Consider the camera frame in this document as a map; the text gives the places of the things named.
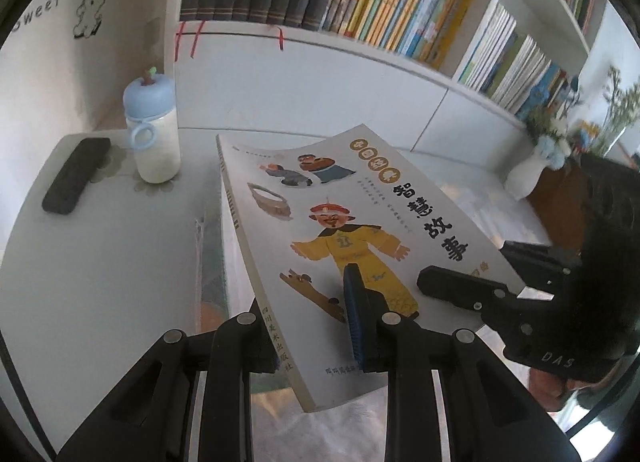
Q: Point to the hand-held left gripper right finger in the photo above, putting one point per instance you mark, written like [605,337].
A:
[352,317]

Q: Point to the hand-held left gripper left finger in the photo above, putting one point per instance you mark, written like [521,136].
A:
[255,347]

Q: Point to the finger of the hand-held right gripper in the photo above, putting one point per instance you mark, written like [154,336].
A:
[540,264]
[460,287]

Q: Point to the white book with yellow-robed figure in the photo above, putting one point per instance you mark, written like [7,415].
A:
[400,202]

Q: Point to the person's right hand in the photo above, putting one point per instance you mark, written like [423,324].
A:
[545,387]

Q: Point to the brown wooden cabinet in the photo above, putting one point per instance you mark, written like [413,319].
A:
[555,212]

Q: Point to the white vase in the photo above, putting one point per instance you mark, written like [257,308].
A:
[525,176]

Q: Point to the artificial flower bouquet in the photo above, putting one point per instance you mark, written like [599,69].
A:
[560,136]

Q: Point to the white bottle with blue cap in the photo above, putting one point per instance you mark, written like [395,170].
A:
[155,151]

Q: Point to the white bookshelf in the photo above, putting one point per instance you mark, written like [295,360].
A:
[350,56]

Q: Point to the red tape strip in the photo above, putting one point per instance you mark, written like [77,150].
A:
[280,37]
[196,39]
[182,41]

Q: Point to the white wall switch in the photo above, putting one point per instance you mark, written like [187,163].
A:
[153,34]

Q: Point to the black lettering wall sticker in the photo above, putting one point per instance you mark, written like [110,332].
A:
[35,6]

